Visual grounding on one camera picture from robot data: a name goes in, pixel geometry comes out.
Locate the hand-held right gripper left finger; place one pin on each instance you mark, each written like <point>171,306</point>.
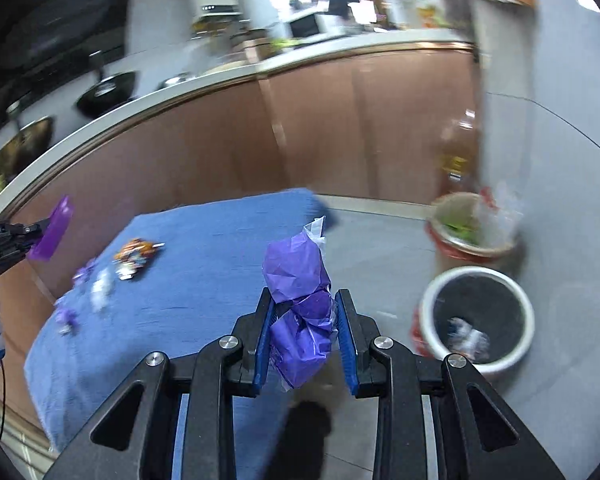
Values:
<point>262,345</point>

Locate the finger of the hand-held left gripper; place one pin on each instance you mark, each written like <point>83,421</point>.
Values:
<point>25,229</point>
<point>22,250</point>

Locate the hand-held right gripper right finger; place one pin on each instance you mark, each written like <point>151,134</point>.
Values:
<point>347,345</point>

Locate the large purple wrapper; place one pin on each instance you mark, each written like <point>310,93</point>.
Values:
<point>295,270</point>

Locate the white bin with black bag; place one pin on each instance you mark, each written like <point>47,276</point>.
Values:
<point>430,310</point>

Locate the blue white milk carton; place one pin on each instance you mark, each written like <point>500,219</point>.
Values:
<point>467,339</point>

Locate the small purple wrapper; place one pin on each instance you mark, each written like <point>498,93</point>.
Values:
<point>67,321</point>
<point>85,272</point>

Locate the white crumpled tissue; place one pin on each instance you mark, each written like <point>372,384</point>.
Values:
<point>101,287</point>

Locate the blue towel mat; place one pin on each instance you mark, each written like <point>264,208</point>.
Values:
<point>190,280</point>

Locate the orange snack packet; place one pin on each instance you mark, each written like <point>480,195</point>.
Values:
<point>135,255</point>

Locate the beige bin with red band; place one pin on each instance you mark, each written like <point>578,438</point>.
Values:
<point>445,245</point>

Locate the black wok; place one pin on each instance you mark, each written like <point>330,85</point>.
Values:
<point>107,92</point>

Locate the black range hood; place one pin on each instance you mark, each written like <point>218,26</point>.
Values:
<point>55,25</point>

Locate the clear plastic packaging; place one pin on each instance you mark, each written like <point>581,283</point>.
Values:
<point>505,210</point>

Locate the steel bowl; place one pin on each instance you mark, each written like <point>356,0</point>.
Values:
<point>176,80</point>

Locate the cooking oil bottle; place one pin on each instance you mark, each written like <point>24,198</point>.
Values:
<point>460,155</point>

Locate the white microwave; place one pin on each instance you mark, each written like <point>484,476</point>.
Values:
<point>305,24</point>

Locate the yellow bottle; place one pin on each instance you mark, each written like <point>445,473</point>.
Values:
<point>430,16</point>

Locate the dark blue cloth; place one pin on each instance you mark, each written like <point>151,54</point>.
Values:
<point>341,0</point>

